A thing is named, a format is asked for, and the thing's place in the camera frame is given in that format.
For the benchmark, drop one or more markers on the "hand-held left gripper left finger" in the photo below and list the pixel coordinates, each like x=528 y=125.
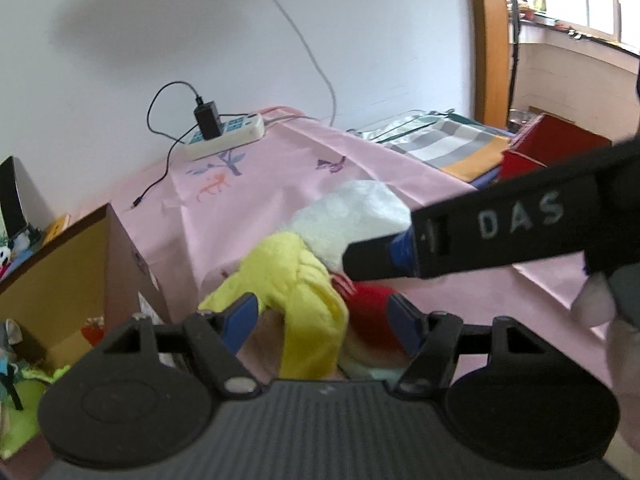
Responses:
x=242 y=316

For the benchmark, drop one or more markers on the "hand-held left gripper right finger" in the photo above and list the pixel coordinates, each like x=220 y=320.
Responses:
x=404 y=321

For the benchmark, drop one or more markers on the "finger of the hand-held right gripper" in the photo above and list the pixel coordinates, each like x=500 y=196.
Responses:
x=370 y=260

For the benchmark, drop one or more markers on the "red plush toy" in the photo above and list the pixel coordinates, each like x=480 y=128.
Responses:
x=370 y=310

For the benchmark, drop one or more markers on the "white fluffy cloth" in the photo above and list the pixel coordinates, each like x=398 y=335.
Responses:
x=350 y=215

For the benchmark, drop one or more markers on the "pastel teal pink plush toy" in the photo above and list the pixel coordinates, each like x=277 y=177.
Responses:
x=370 y=367

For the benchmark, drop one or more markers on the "yellow plush toy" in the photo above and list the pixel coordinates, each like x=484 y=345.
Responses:
x=295 y=280

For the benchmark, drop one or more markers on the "brown cardboard box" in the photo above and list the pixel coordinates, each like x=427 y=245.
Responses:
x=65 y=270

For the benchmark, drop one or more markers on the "lime green soft cloth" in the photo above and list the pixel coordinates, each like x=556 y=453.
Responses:
x=25 y=410

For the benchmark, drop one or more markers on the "person's right hand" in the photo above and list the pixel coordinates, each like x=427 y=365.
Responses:
x=592 y=305

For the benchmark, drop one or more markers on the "red box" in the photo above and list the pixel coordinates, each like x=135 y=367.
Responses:
x=560 y=140

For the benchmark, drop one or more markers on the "folded striped cloth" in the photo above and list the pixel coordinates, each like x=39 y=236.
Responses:
x=440 y=140

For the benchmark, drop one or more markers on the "pink printed sheet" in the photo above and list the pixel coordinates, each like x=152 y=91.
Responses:
x=280 y=175

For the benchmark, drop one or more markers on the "black pole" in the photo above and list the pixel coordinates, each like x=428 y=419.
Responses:
x=513 y=45

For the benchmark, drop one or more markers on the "white power strip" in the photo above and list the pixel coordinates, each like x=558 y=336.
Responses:
x=235 y=135

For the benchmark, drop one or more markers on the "black charger plug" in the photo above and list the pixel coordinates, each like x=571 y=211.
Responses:
x=207 y=120

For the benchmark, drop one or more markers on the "grey mouse plush toy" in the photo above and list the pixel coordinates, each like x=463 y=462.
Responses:
x=9 y=332

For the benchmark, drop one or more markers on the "wooden door frame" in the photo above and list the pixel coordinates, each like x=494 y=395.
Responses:
x=492 y=35

